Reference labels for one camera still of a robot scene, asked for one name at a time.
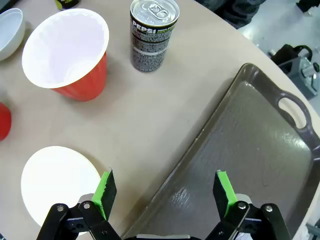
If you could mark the black Pepsi can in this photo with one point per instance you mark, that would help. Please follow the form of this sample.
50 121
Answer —
150 45
67 3

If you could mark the white bowl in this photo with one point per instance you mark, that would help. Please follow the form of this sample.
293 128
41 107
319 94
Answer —
55 180
10 32

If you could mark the dark brown serving tray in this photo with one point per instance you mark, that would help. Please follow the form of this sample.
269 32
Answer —
250 140

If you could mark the person in patchwork shirt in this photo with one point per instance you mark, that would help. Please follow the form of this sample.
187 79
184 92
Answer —
232 12

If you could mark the red plastic cup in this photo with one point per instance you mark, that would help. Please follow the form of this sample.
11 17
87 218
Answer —
3 122
82 82

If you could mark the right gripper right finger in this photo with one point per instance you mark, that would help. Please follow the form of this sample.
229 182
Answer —
223 197

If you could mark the black bag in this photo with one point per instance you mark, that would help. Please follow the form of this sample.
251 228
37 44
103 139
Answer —
285 53

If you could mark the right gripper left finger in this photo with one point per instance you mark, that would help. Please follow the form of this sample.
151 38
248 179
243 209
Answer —
105 197

